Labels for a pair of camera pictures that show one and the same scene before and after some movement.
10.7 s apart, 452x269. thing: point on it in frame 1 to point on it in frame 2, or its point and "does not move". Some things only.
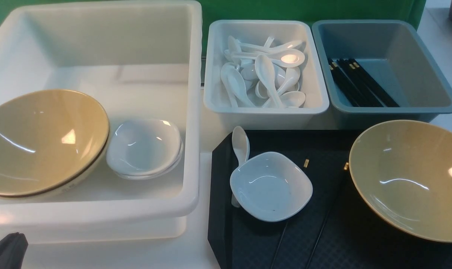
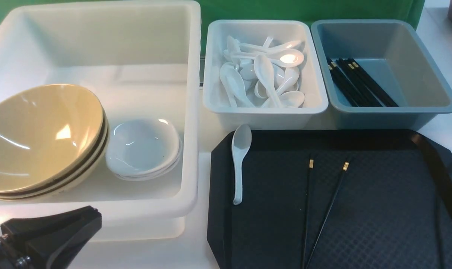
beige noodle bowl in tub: x=41 y=144 does not move
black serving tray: x=331 y=231 does not move
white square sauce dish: x=271 y=186 to x=143 y=148
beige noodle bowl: x=413 y=172 to x=44 y=142
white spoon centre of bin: x=265 y=66 does not move
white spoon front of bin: x=290 y=99 does not move
